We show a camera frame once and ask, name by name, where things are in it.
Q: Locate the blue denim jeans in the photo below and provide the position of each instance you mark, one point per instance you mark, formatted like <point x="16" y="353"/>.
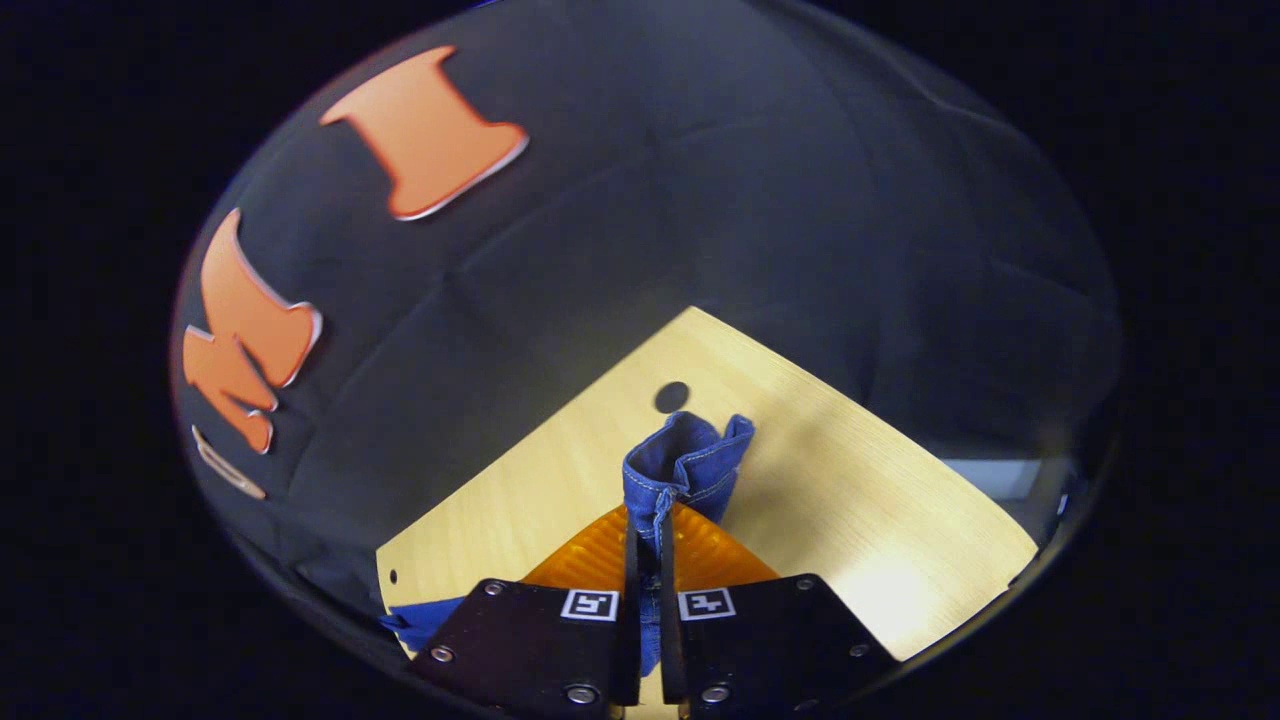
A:
<point x="690" y="460"/>

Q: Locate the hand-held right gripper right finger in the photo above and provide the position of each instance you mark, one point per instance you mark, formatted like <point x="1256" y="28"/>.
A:
<point x="770" y="640"/>

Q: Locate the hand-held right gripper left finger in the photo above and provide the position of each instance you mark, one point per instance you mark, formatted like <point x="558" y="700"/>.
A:
<point x="530" y="640"/>

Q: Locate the black backdrop cloth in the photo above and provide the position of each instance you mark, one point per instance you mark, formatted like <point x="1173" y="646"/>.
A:
<point x="700" y="200"/>

